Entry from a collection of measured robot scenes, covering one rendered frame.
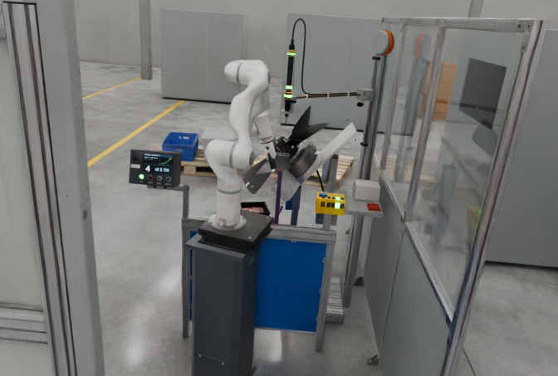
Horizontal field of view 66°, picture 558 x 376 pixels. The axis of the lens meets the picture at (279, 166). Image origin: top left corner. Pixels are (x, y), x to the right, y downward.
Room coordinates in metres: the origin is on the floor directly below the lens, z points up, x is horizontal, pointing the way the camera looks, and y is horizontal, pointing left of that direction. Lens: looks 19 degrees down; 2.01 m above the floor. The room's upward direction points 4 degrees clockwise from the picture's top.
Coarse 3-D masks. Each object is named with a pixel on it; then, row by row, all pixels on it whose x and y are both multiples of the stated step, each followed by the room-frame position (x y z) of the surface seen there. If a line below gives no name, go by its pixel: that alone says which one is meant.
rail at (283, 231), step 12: (192, 216) 2.27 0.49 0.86; (192, 228) 2.24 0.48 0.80; (276, 228) 2.22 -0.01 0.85; (288, 228) 2.22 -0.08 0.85; (300, 228) 2.22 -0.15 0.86; (312, 228) 2.24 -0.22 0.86; (324, 228) 2.24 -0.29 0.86; (300, 240) 2.21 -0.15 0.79; (312, 240) 2.21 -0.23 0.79; (324, 240) 2.22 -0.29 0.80
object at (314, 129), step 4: (320, 124) 2.52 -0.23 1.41; (324, 124) 2.56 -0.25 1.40; (328, 124) 2.59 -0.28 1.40; (308, 128) 2.49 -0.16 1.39; (312, 128) 2.54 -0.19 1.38; (316, 128) 2.57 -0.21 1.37; (320, 128) 2.59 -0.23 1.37; (300, 132) 2.53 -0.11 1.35; (304, 132) 2.56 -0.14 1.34; (308, 132) 2.58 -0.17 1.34; (312, 132) 2.60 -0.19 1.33; (316, 132) 2.62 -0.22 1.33; (292, 136) 2.58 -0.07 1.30; (296, 136) 2.60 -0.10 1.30; (300, 136) 2.61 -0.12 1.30; (304, 136) 2.62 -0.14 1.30; (308, 136) 2.63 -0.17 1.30
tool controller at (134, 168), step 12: (132, 156) 2.23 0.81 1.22; (144, 156) 2.23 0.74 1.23; (156, 156) 2.23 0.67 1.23; (168, 156) 2.22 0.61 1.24; (180, 156) 2.30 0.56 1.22; (132, 168) 2.21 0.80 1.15; (156, 168) 2.21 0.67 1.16; (168, 168) 2.21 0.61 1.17; (180, 168) 2.30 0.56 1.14; (132, 180) 2.19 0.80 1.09; (144, 180) 2.19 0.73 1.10; (156, 180) 2.19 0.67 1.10
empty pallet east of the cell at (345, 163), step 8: (256, 160) 5.46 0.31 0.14; (344, 160) 5.74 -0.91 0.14; (352, 160) 5.82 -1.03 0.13; (320, 168) 5.32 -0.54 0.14; (344, 168) 5.40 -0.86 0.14; (272, 176) 5.26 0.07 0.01; (336, 176) 5.08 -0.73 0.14; (344, 176) 5.39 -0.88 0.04; (312, 184) 5.09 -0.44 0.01; (336, 184) 4.99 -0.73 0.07
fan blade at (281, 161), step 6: (276, 156) 2.55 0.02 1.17; (282, 156) 2.56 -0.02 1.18; (276, 162) 2.47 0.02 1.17; (282, 162) 2.47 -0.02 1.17; (288, 162) 2.47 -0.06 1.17; (264, 168) 2.42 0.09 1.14; (270, 168) 2.39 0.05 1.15; (276, 168) 2.38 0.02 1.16; (282, 168) 2.36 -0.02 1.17; (288, 168) 2.34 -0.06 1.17
